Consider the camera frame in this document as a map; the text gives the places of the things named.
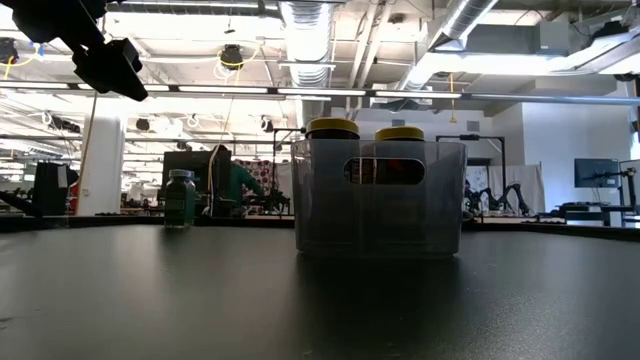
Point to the grey ventilation box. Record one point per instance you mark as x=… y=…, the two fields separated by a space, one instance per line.
x=550 y=37

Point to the black ceiling device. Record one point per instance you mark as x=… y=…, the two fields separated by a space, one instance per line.
x=65 y=124

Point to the person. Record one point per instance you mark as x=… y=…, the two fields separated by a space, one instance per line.
x=242 y=182

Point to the white curtain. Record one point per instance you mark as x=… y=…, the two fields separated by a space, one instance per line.
x=530 y=185

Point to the black cabinet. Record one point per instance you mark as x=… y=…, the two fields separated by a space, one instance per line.
x=47 y=190

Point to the black background desk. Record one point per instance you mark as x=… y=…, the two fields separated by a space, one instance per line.
x=585 y=212

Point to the red white patterned cloth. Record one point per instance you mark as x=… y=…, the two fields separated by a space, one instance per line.
x=265 y=175

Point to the black ceiling dome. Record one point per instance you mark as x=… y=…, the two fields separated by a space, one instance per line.
x=266 y=125
x=142 y=124
x=231 y=56

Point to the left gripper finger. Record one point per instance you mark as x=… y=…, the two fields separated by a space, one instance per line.
x=110 y=70

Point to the green lid spice jar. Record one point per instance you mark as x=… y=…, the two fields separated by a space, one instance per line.
x=180 y=200

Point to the black stand frame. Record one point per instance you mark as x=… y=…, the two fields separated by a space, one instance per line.
x=502 y=165

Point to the white column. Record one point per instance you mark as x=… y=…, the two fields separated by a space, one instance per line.
x=105 y=170

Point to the large black monitor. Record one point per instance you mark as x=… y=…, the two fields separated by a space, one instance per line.
x=200 y=161

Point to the yellow lid spice jar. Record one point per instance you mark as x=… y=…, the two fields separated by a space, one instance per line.
x=332 y=127
x=400 y=133

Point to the silver ventilation duct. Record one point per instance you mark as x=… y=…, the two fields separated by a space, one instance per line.
x=460 y=20
x=307 y=45

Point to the grey translucent plastic bin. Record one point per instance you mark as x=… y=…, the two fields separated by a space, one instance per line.
x=325 y=220

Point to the black computer monitor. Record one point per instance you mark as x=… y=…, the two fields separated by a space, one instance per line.
x=595 y=172

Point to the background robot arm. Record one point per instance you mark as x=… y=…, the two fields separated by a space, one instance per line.
x=515 y=192
x=482 y=202

